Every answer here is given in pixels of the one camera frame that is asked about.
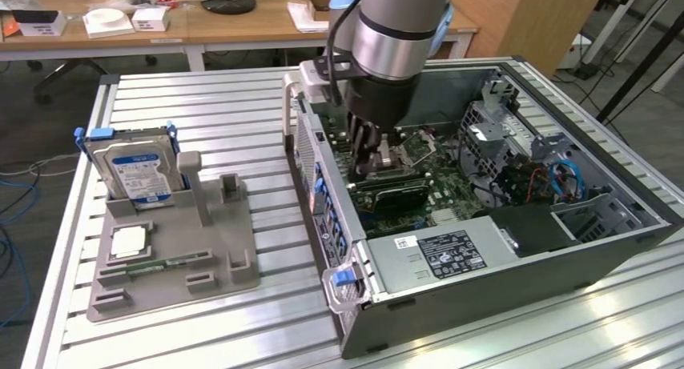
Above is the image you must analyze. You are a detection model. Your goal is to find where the blue floor cable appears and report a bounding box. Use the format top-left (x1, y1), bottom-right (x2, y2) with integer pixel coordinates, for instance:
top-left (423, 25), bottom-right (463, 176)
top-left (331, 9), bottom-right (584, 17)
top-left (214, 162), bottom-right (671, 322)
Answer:
top-left (0, 178), bottom-right (41, 330)

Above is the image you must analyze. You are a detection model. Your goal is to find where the small white box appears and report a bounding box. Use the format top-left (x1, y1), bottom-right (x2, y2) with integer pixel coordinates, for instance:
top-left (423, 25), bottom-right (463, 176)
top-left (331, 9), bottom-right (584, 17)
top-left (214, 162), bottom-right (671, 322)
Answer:
top-left (131, 6), bottom-right (172, 33)

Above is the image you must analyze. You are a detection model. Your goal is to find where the silver CPU chip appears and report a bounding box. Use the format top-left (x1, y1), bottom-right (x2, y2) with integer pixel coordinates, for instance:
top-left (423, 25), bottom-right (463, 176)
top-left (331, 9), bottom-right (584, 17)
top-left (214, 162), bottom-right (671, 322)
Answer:
top-left (109, 227), bottom-right (151, 262)

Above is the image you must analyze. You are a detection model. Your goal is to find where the grey power supply unit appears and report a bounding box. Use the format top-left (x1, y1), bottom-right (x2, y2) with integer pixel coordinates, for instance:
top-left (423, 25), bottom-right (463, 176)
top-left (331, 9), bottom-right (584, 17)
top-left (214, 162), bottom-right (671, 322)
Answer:
top-left (366, 216), bottom-right (522, 296)

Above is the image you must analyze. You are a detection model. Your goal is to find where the black stand pole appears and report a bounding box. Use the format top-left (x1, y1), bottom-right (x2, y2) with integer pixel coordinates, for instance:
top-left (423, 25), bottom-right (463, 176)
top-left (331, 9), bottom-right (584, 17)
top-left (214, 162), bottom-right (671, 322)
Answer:
top-left (596, 24), bottom-right (684, 124)

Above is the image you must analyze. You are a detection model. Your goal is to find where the grey metal drive cage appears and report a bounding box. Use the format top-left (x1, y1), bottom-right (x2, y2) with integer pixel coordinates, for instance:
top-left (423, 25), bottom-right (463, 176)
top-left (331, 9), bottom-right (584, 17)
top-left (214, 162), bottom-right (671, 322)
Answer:
top-left (458, 100), bottom-right (536, 178)

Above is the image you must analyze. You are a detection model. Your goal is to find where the white square tray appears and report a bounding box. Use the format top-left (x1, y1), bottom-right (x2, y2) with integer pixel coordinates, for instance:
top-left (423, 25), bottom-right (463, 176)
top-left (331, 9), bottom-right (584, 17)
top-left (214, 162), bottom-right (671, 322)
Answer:
top-left (83, 7), bottom-right (136, 39)

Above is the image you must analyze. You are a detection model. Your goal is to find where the wooden desk white frame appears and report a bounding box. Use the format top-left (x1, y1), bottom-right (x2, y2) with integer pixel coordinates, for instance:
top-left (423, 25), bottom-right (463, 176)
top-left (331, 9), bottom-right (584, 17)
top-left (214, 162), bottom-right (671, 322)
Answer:
top-left (0, 0), bottom-right (482, 72)

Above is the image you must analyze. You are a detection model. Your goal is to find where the green motherboard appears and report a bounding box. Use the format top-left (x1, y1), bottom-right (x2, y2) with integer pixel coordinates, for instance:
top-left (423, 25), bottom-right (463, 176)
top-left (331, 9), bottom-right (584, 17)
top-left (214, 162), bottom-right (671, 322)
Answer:
top-left (319, 124), bottom-right (482, 232)

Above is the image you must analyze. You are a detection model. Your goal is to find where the white paper booklet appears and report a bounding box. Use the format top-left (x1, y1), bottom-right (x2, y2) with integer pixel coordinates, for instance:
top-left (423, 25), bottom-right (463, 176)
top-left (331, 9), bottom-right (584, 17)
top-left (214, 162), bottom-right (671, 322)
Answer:
top-left (286, 0), bottom-right (333, 34)

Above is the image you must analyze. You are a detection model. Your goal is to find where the black graphics card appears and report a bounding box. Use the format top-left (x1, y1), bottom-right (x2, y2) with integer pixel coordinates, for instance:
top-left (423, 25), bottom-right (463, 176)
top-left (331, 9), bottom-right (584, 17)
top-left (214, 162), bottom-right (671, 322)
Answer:
top-left (358, 181), bottom-right (430, 216)

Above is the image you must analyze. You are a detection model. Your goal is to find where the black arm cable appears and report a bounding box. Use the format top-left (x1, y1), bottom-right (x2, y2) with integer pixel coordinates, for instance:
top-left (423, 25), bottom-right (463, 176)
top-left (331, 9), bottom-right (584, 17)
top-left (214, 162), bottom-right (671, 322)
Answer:
top-left (323, 0), bottom-right (370, 106)

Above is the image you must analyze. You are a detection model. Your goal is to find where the white box black lid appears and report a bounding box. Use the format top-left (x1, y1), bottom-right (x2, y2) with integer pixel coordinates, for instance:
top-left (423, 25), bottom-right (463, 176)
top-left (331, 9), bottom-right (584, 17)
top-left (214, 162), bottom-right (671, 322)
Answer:
top-left (9, 9), bottom-right (69, 38)

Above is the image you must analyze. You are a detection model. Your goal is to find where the hard disk in blue caddy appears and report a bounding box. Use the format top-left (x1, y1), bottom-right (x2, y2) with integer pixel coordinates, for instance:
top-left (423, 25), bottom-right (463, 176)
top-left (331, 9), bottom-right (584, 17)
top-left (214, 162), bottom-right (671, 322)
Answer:
top-left (72, 122), bottom-right (180, 210)

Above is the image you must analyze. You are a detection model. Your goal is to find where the black plastic shroud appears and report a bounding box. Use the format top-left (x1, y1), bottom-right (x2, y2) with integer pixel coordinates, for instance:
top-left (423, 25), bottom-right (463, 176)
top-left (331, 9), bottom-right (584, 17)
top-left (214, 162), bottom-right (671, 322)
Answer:
top-left (473, 203), bottom-right (581, 258)

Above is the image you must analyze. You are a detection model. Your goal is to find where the blue wire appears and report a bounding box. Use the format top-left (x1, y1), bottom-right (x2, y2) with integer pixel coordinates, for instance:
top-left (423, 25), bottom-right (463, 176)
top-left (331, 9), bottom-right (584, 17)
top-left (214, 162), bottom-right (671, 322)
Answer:
top-left (549, 158), bottom-right (589, 202)

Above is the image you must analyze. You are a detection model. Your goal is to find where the white floor cable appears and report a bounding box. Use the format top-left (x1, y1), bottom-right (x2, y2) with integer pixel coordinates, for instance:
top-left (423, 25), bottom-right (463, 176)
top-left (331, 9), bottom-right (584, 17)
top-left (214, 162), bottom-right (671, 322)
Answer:
top-left (0, 154), bottom-right (81, 178)

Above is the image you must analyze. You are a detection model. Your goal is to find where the blue case latch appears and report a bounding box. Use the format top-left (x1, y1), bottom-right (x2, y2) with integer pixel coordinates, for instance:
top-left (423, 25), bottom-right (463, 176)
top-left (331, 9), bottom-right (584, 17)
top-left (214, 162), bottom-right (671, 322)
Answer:
top-left (330, 268), bottom-right (357, 287)

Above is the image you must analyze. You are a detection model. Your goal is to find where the white table frame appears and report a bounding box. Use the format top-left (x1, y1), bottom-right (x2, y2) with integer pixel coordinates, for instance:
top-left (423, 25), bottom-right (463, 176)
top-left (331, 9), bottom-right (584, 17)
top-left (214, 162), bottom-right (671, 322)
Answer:
top-left (554, 0), bottom-right (684, 94)

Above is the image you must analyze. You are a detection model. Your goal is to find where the silver chipset heatsink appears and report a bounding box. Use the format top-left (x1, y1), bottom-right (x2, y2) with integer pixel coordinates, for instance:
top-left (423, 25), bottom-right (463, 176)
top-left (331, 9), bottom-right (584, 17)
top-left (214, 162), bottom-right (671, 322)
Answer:
top-left (430, 208), bottom-right (458, 226)

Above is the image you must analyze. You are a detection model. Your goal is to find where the red wire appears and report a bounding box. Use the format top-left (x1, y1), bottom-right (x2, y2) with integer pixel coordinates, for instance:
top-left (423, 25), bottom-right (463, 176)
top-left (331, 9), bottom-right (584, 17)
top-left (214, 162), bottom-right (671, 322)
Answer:
top-left (526, 164), bottom-right (548, 202)

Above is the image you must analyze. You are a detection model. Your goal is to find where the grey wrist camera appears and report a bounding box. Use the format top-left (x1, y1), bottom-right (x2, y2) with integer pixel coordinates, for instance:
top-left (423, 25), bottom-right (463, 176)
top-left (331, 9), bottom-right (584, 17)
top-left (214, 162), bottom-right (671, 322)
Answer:
top-left (298, 59), bottom-right (346, 105)

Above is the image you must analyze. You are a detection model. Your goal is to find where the metal socket cover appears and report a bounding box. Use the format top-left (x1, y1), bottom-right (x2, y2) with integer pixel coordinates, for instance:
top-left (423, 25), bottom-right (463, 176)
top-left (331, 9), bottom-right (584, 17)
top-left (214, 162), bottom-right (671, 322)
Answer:
top-left (398, 129), bottom-right (439, 164)

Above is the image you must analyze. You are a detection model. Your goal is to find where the orange box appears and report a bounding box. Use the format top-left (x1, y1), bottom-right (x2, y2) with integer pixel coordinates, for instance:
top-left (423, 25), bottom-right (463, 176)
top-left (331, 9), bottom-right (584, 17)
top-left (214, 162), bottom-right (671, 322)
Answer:
top-left (0, 14), bottom-right (20, 42)

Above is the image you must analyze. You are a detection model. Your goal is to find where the green RAM stick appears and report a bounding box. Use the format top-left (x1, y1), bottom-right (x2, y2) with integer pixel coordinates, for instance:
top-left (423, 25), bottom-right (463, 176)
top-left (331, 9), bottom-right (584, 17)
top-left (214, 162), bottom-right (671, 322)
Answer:
top-left (100, 255), bottom-right (212, 278)

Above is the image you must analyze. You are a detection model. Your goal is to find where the grey metal disk bay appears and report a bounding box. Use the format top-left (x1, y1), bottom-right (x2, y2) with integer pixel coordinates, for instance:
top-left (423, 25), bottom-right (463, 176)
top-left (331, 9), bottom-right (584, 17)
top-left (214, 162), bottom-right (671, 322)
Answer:
top-left (549, 192), bottom-right (642, 244)

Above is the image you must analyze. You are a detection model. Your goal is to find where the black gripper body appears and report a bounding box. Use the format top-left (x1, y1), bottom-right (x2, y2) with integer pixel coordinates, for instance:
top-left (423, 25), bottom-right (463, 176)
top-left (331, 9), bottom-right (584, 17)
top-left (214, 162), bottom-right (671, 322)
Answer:
top-left (341, 73), bottom-right (422, 130)

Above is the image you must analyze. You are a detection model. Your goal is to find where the open dark grey PC case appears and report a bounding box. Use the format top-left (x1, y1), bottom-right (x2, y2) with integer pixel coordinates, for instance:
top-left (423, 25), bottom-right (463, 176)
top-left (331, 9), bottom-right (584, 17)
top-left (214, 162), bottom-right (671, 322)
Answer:
top-left (280, 56), bottom-right (684, 360)

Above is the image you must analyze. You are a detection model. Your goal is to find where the grey plastic parts rack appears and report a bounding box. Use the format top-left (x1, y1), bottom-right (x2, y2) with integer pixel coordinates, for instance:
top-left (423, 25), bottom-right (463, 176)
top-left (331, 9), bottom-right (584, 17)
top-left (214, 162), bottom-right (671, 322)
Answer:
top-left (88, 150), bottom-right (263, 324)

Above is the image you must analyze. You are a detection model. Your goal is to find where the black round lamp base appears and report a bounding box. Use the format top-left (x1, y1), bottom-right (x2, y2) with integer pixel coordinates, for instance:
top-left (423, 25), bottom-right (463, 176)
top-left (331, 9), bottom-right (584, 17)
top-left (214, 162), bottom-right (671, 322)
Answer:
top-left (200, 0), bottom-right (258, 16)

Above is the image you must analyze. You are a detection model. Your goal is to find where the wooden cabinet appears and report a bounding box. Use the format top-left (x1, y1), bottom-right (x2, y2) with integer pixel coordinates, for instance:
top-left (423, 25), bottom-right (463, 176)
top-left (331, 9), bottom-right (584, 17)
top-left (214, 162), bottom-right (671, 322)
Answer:
top-left (451, 0), bottom-right (610, 78)

